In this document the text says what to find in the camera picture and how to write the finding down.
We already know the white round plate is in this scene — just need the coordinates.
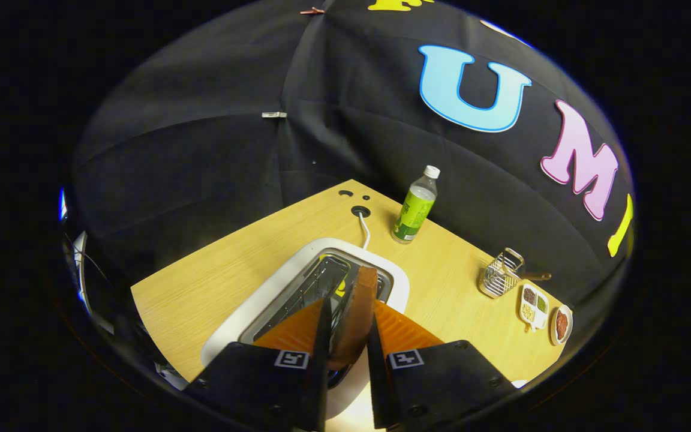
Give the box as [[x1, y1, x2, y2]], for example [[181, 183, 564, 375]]
[[549, 304, 574, 347]]

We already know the metal wire rack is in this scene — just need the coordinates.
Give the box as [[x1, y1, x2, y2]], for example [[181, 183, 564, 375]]
[[477, 247, 526, 299]]

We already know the green label water bottle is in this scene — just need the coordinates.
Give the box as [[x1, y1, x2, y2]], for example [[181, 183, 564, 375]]
[[390, 165, 441, 245]]

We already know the black backdrop cloth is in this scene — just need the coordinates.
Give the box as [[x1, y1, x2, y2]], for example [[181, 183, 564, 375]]
[[61, 0, 637, 391]]

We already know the white toaster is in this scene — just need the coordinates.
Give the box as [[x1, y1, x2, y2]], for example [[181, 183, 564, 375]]
[[200, 237, 411, 430]]

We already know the toasted bread slice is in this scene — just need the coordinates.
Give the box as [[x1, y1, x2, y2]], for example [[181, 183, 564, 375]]
[[331, 266, 379, 370]]

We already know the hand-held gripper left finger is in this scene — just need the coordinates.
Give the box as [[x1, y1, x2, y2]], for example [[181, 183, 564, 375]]
[[185, 294, 333, 431]]

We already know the white divided dish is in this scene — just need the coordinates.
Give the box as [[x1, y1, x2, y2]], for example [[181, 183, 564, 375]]
[[518, 283, 549, 332]]

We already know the white toaster cable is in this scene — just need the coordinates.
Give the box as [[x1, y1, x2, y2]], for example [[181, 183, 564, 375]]
[[354, 210, 372, 250]]

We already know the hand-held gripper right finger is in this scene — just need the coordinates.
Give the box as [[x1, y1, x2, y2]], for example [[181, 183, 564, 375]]
[[366, 300, 515, 430]]

